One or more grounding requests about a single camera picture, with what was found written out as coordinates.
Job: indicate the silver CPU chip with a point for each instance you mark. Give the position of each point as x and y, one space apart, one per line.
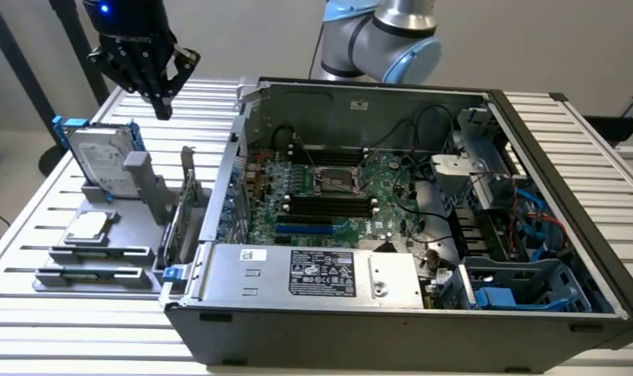
89 225

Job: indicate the CPU socket with metal frame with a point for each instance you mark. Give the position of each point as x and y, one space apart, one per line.
333 180

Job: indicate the silver power supply unit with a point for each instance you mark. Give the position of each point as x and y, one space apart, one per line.
243 282

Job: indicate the blue disk caddy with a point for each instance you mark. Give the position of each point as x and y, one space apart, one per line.
59 125

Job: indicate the open black PC case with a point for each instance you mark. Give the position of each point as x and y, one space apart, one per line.
379 337

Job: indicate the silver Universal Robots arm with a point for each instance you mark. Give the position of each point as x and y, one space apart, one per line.
395 35

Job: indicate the green motherboard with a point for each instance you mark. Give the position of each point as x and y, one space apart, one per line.
387 188

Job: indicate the blue case latch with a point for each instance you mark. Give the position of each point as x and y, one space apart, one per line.
172 273

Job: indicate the green graphics card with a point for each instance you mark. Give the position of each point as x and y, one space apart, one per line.
183 219

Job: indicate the silver hard disk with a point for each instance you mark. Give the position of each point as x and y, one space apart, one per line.
100 156

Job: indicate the black expansion slot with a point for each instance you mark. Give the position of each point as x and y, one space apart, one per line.
303 219

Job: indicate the blue expansion slot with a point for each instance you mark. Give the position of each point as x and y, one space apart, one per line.
303 229

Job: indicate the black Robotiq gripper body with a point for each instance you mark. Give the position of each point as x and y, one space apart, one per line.
131 27

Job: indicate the black table corner bracket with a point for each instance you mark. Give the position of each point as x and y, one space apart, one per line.
557 97

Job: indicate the grey plastic parts rack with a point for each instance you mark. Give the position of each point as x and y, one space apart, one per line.
139 184

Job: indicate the black RAM slot bank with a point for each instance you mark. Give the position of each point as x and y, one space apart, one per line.
335 156
333 205

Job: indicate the grey-blue disk bay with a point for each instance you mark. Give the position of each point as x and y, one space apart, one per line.
536 274

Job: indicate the silver metal drive cage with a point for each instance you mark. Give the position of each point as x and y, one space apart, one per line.
468 168

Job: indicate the black frame post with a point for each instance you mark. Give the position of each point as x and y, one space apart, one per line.
19 66

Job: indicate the green RAM stick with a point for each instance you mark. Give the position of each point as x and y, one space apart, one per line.
95 273
103 253

